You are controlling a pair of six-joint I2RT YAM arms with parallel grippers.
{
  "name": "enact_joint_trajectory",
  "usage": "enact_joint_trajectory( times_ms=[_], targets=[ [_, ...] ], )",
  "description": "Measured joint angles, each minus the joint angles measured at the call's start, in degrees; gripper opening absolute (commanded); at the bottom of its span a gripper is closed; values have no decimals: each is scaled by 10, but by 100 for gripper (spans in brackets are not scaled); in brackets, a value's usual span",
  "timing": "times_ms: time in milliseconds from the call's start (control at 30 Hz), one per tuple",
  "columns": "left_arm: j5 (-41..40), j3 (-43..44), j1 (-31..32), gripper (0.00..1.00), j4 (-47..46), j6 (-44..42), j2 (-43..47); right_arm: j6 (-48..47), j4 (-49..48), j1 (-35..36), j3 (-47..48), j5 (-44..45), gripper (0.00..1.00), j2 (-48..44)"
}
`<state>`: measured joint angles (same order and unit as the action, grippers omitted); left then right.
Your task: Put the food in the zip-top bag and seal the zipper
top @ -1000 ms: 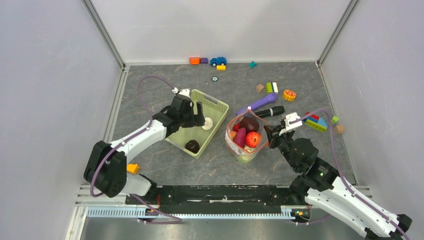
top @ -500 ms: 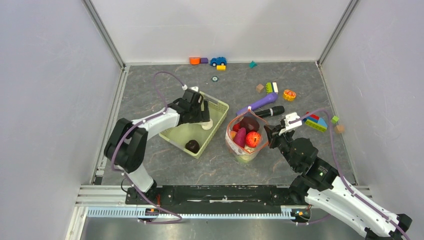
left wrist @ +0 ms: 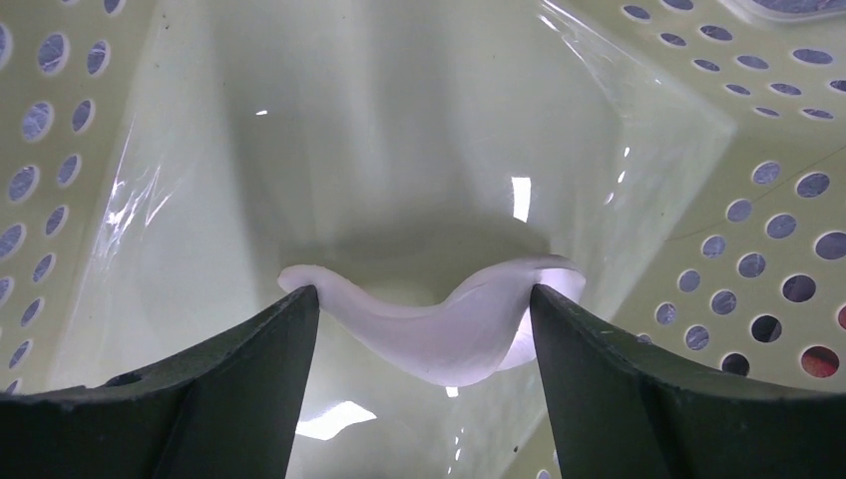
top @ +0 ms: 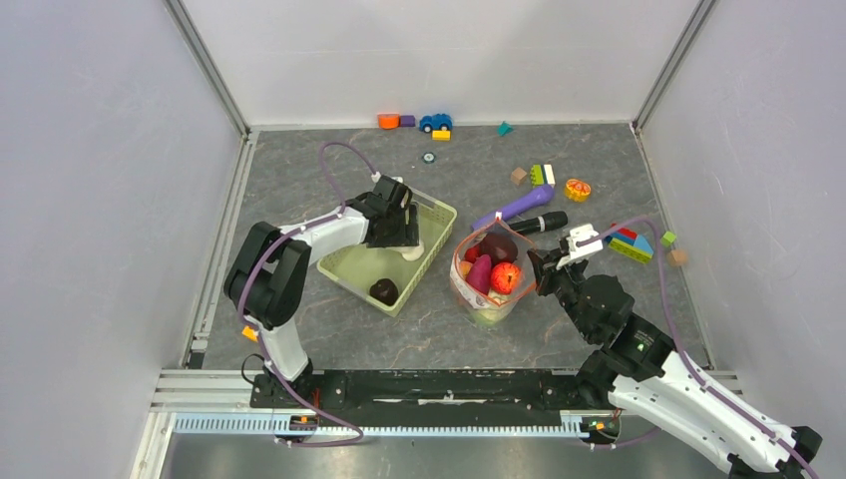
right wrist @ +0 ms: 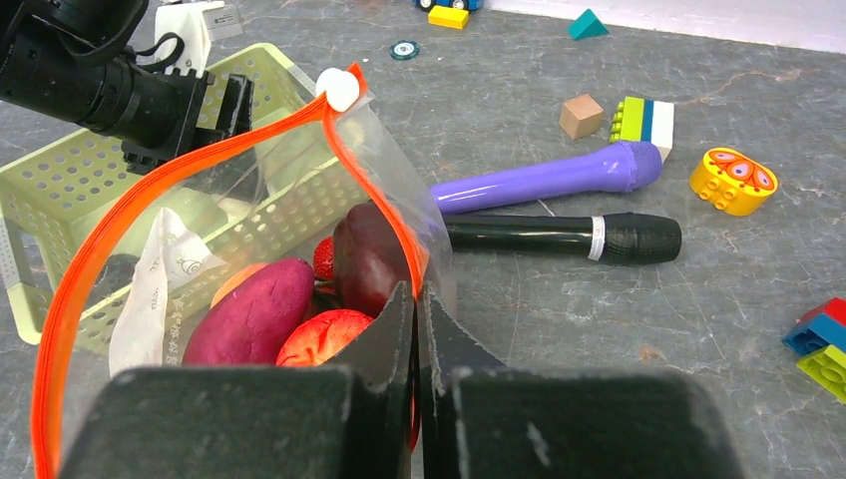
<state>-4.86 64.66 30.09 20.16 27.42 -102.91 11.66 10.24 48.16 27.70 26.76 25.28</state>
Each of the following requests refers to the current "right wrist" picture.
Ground multicolour brick stack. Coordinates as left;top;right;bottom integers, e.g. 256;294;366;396
782;297;845;404

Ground yellow toy brick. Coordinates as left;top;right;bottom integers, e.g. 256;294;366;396
428;6;470;30

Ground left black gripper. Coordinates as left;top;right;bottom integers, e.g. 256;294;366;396
121;66;253;175

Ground dark purple toy mangosteen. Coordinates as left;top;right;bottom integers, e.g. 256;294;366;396
95;253;139;293

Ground green white toy bricks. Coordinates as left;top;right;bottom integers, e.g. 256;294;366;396
609;96;675;163

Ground purple flashlight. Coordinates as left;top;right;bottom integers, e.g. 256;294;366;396
430;141;663;214

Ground purple toy sweet potato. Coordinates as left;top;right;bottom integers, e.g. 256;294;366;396
183;257;315;365

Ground clear orange zip top bag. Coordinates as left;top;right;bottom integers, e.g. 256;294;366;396
29;61;457;479

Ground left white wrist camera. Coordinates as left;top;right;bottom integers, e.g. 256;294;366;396
154;1;243;78

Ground blue toy car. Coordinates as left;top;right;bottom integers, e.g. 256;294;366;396
413;0;485;12

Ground orange yellow round toy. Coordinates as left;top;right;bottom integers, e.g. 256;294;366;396
689;147;779;217

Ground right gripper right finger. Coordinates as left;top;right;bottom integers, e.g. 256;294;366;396
416;282;503;478

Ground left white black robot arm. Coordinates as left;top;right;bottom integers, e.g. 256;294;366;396
1;1;253;175

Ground orange toy peach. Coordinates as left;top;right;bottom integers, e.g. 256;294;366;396
210;262;267;308

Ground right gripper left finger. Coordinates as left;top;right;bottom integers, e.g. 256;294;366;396
329;281;417;478

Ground red toy apple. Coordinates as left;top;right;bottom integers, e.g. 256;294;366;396
275;309;374;367

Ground small blue round disc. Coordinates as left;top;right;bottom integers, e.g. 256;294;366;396
389;40;420;61

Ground teal triangular block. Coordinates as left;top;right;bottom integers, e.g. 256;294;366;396
568;9;609;41

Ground brown wooden cube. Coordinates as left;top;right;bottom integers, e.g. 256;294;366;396
559;94;605;140

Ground dark brown toy fruit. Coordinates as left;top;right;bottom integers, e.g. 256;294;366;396
332;202;411;317

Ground black microphone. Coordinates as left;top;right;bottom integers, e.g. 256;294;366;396
444;213;682;265

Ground light green plastic basket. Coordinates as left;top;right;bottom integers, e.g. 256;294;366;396
0;42;371;346

